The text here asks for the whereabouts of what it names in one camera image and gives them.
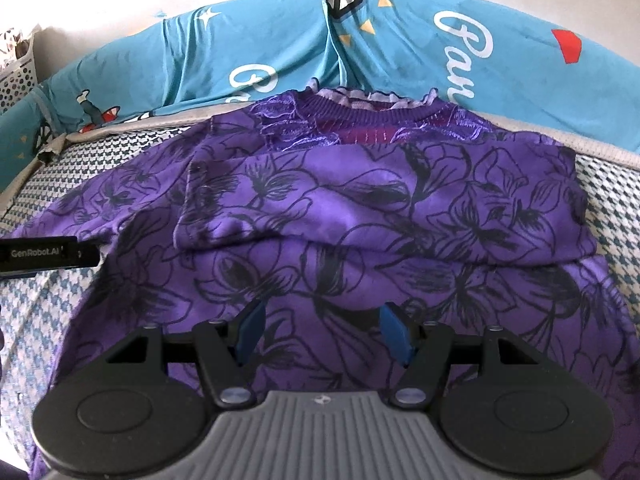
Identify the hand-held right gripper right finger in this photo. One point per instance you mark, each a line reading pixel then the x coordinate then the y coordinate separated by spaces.
pixel 395 330

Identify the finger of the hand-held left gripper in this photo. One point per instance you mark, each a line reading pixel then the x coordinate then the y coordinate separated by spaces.
pixel 87 256

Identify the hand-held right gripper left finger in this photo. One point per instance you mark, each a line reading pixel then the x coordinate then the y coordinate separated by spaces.
pixel 250 330

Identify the purple floral garment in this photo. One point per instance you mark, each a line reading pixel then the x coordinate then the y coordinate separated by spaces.
pixel 350 200

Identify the white plastic basket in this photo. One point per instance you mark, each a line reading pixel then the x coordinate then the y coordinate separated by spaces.
pixel 15 85

